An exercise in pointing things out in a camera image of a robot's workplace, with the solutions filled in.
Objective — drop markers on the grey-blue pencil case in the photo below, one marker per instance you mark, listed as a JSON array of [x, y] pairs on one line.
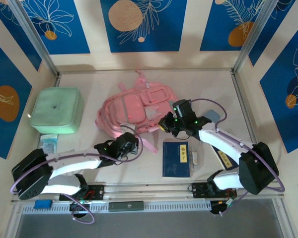
[[212, 115]]

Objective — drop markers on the clear stationery pouch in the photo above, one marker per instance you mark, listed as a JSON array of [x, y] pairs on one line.
[[195, 158]]

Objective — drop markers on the blue book with yellow label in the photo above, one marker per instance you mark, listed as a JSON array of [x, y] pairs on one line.
[[226, 160], [173, 161]]

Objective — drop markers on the pink school backpack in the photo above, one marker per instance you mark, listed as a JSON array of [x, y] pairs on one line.
[[131, 104]]

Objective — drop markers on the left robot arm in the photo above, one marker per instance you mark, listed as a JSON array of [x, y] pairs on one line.
[[72, 161]]

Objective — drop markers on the blue tissue pack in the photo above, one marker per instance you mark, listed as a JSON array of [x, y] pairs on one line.
[[49, 143]]

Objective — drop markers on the dark grey bar device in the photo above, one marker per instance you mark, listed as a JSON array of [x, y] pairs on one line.
[[126, 206]]

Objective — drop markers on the mint green square case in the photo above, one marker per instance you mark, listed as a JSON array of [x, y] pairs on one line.
[[55, 111]]

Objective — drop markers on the small blue block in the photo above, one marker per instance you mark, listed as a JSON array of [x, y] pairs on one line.
[[42, 204]]

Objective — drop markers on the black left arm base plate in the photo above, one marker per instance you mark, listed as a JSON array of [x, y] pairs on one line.
[[96, 192]]

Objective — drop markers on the aluminium front rail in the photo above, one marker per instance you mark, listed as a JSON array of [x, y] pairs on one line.
[[149, 192]]

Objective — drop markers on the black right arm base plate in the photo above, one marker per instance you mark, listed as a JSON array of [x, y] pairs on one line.
[[198, 189]]

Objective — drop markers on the aluminium frame post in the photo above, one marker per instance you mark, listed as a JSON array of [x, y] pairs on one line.
[[34, 37], [253, 37]]

